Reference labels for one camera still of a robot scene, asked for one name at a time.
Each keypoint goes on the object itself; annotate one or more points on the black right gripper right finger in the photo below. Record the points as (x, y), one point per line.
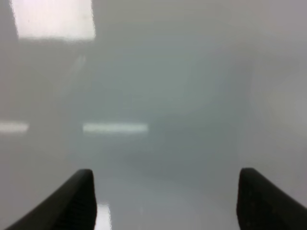
(263, 206)

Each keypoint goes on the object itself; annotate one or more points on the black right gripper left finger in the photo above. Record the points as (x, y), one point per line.
(72, 206)

